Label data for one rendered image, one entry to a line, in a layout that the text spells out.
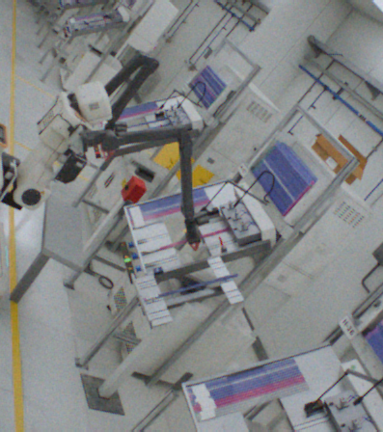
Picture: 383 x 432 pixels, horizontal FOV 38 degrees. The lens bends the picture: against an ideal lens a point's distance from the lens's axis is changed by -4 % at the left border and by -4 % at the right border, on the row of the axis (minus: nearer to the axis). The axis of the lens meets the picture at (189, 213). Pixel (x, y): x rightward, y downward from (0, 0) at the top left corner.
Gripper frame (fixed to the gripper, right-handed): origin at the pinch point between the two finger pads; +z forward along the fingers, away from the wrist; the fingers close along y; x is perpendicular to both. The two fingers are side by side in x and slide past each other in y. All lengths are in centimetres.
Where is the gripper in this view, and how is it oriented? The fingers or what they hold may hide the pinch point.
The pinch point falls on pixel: (195, 248)
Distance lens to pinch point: 316.7
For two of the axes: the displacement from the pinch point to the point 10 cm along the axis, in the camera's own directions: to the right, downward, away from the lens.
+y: -2.6, -5.3, 8.0
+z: 1.6, 8.0, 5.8
